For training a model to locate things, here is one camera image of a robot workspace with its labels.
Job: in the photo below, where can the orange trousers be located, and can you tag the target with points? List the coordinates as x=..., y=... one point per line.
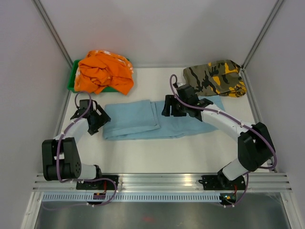
x=101, y=69

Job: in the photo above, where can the green plastic bin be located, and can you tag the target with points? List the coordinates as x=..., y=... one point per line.
x=71, y=82

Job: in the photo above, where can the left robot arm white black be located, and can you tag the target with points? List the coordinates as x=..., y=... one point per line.
x=60, y=155

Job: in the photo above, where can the light blue trousers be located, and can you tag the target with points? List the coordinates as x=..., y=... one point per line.
x=143, y=120

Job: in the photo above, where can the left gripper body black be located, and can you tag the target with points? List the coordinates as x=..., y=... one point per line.
x=99, y=120

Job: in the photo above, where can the left aluminium frame post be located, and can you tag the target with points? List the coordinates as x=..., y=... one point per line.
x=51, y=28

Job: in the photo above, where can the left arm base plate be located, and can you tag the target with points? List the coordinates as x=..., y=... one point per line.
x=99, y=185

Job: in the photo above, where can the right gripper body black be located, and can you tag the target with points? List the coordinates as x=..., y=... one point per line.
x=179, y=109

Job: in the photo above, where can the camouflage folded trousers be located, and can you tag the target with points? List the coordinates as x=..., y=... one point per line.
x=216, y=78

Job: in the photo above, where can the right aluminium frame post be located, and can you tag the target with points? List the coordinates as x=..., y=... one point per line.
x=263, y=31

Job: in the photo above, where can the aluminium frame post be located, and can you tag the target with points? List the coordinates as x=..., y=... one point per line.
x=51, y=28
x=263, y=31

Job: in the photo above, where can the aluminium front rail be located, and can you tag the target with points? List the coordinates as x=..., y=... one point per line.
x=173, y=182

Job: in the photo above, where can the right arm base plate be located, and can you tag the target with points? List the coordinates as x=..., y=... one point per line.
x=212, y=182

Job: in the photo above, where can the slotted cable duct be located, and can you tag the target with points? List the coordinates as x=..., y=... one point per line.
x=133, y=197

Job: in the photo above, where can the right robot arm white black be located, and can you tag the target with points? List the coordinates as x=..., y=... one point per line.
x=254, y=144

